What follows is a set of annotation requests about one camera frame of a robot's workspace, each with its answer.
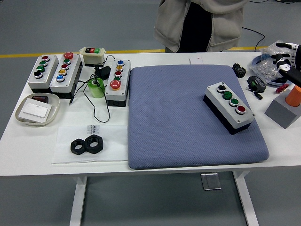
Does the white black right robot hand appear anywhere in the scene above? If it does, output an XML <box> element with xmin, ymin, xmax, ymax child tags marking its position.
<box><xmin>270</xmin><ymin>41</ymin><xmax>301</xmax><ymax>87</ymax></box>

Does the grey four-button control box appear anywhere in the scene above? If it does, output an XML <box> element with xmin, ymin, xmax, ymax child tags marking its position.
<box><xmin>203</xmin><ymin>81</ymin><xmax>256</xmax><ymax>135</ymax></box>

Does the grey five-button emergency stop box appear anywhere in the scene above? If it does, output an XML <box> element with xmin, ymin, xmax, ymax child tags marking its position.
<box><xmin>104</xmin><ymin>59</ymin><xmax>132</xmax><ymax>108</ymax></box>

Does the grey box with wide mushroom button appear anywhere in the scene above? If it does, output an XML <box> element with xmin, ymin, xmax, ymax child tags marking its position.
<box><xmin>49</xmin><ymin>51</ymin><xmax>83</xmax><ymax>99</ymax></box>

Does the grey box with black button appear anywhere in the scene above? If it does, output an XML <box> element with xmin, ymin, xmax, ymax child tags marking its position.
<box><xmin>27</xmin><ymin>55</ymin><xmax>59</xmax><ymax>93</ymax></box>

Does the small red clip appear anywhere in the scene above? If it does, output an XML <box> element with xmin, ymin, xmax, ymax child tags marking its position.
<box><xmin>275</xmin><ymin>84</ymin><xmax>289</xmax><ymax>94</ymax></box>

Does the orange cylinder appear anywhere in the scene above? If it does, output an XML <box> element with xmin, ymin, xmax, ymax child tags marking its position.
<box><xmin>285</xmin><ymin>85</ymin><xmax>301</xmax><ymax>108</ymax></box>

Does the clear bag of silver washers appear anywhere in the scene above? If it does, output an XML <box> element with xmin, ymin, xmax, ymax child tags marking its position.
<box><xmin>249</xmin><ymin>40</ymin><xmax>301</xmax><ymax>84</ymax></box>

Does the black module with green terminal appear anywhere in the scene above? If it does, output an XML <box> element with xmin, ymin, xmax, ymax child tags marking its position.
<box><xmin>246</xmin><ymin>75</ymin><xmax>267</xmax><ymax>93</ymax></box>

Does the blue round plate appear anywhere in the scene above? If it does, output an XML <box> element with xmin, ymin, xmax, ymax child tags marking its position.
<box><xmin>251</xmin><ymin>54</ymin><xmax>299</xmax><ymax>87</ymax></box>

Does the grey wedge block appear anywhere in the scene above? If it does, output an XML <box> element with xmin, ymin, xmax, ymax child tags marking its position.
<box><xmin>264</xmin><ymin>90</ymin><xmax>301</xmax><ymax>129</ymax></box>

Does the black plastic gear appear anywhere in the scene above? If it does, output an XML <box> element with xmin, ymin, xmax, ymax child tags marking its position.
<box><xmin>232</xmin><ymin>63</ymin><xmax>247</xmax><ymax>78</ymax></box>

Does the person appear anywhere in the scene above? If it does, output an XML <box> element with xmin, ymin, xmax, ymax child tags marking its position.
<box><xmin>154</xmin><ymin>0</ymin><xmax>249</xmax><ymax>53</ymax></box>

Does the blue-grey padded mat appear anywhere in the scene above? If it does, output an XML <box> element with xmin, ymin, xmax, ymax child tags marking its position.
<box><xmin>127</xmin><ymin>65</ymin><xmax>270</xmax><ymax>170</ymax></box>

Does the white table leg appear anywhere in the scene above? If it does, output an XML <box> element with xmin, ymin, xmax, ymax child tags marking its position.
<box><xmin>69</xmin><ymin>176</ymin><xmax>88</xmax><ymax>226</ymax></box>
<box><xmin>232</xmin><ymin>171</ymin><xmax>259</xmax><ymax>226</ymax></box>

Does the black power adapter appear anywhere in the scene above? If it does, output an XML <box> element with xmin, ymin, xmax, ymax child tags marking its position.
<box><xmin>94</xmin><ymin>65</ymin><xmax>111</xmax><ymax>80</ymax></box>

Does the green tape roll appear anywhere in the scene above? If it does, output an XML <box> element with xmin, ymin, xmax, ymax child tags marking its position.
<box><xmin>87</xmin><ymin>78</ymin><xmax>105</xmax><ymax>99</ymax></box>

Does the large black hex nut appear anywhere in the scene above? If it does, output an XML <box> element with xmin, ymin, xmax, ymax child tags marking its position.
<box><xmin>84</xmin><ymin>134</ymin><xmax>104</xmax><ymax>155</ymax></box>

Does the small black hex nut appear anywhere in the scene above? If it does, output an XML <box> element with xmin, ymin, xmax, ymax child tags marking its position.
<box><xmin>70</xmin><ymin>138</ymin><xmax>89</xmax><ymax>156</ymax></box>

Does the white oval tray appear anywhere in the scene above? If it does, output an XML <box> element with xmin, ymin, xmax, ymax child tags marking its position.
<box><xmin>15</xmin><ymin>93</ymin><xmax>61</xmax><ymax>127</ymax></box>

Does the dark red small module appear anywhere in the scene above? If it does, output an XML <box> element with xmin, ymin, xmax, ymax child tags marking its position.
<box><xmin>32</xmin><ymin>95</ymin><xmax>49</xmax><ymax>104</ymax></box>

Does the black floor cable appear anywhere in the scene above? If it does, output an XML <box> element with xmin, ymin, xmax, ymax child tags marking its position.
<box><xmin>242</xmin><ymin>27</ymin><xmax>266</xmax><ymax>51</ymax></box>

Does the metal bracket under table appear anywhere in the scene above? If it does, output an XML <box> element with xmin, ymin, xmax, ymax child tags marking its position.
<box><xmin>201</xmin><ymin>172</ymin><xmax>222</xmax><ymax>191</ymax></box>

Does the thin black adapter cable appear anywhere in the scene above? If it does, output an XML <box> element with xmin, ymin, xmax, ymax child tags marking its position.
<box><xmin>68</xmin><ymin>54</ymin><xmax>116</xmax><ymax>123</ymax></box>

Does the cream three-button switch box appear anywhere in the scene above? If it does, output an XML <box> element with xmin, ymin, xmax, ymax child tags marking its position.
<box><xmin>79</xmin><ymin>46</ymin><xmax>106</xmax><ymax>67</ymax></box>

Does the white wall switch plate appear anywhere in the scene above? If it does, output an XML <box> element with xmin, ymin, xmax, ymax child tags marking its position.
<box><xmin>19</xmin><ymin>98</ymin><xmax>53</xmax><ymax>123</ymax></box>

